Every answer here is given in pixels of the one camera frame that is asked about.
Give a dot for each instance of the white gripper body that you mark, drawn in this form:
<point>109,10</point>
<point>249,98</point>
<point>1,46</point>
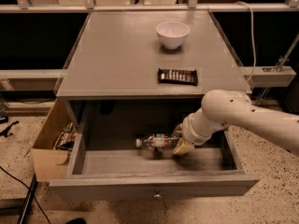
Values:
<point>189,132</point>

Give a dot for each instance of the clear plastic water bottle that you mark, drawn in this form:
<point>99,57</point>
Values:
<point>157,142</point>

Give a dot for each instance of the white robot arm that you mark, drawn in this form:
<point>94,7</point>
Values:
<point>220,109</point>

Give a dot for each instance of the metal drawer knob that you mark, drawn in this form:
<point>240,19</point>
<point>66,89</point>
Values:
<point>157,194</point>

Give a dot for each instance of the open grey top drawer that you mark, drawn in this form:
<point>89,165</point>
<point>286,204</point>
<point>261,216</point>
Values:
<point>106,165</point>

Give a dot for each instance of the dark chocolate bar wrapper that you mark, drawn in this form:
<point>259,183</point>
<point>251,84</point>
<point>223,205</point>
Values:
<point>174,76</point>

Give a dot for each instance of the grey wooden cabinet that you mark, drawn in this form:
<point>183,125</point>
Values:
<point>119,54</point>

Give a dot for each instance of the white ceramic bowl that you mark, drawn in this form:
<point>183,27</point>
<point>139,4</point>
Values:
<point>172,34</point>

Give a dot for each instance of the snack bags in box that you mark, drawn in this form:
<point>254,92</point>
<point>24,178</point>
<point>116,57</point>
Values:
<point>67,138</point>

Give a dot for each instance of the brown cardboard box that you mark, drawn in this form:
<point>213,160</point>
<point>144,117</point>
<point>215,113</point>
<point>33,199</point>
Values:
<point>50,163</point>

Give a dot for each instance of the black clamp on floor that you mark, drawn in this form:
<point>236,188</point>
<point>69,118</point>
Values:
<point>6,132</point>

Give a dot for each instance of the aluminium frame rail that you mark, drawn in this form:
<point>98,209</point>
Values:
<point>236,7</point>

